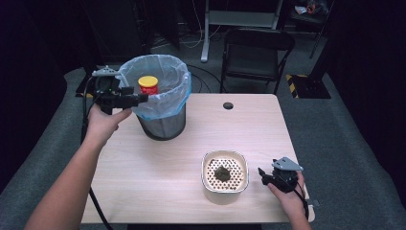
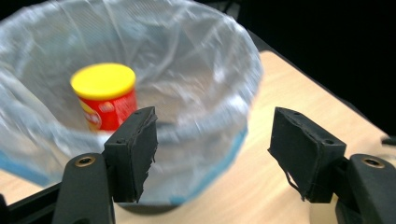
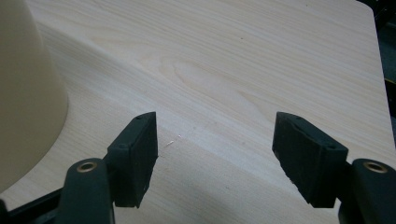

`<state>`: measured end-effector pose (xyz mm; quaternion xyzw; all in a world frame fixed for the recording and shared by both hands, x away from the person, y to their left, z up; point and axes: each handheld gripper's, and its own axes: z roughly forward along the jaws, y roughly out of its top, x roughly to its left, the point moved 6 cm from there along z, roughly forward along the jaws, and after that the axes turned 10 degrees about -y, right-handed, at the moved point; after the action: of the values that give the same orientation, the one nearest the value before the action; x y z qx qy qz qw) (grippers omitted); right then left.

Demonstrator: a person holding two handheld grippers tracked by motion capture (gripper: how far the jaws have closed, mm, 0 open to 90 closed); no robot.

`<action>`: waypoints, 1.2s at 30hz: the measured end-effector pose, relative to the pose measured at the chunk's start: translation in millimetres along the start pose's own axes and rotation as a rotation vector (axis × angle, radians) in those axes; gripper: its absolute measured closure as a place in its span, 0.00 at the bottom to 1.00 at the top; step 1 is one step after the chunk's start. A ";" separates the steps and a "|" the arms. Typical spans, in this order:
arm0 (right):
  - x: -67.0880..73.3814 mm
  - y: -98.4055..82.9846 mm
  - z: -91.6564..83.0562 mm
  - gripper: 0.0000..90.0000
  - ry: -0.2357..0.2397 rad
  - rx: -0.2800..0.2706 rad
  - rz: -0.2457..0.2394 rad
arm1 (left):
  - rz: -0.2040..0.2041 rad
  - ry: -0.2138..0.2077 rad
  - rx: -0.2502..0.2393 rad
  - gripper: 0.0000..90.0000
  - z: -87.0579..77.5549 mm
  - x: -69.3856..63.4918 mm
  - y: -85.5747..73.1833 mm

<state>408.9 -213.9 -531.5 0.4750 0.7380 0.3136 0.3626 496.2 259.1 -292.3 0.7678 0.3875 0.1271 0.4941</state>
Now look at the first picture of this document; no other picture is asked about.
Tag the grey table edge bracket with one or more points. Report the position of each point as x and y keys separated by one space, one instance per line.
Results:
x=315 y=203

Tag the dark side table with clutter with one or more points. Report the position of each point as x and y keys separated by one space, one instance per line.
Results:
x=309 y=12

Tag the person's right hand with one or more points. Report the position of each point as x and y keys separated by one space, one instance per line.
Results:
x=293 y=202

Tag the metal basin with perforated strainer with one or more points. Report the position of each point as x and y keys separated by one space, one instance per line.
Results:
x=237 y=188

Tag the white metal desk frame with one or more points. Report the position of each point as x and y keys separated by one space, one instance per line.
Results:
x=237 y=18

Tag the person's left hand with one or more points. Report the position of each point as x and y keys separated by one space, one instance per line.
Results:
x=102 y=126

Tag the brown tea dregs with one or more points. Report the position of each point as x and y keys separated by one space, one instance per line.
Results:
x=222 y=174

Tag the black base plate hazard stripes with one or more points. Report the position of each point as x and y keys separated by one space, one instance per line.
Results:
x=81 y=89
x=311 y=87

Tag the black folding chair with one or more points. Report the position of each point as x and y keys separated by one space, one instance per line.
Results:
x=252 y=64

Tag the translucent blue bin bag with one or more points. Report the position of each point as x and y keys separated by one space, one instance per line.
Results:
x=172 y=92

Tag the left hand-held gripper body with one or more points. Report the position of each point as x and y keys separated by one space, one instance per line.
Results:
x=107 y=92

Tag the red can with yellow lid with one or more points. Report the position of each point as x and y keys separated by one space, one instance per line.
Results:
x=148 y=83

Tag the black mesh trash bin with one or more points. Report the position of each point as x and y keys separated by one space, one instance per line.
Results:
x=162 y=126

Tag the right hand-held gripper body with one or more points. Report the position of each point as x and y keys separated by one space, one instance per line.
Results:
x=285 y=179

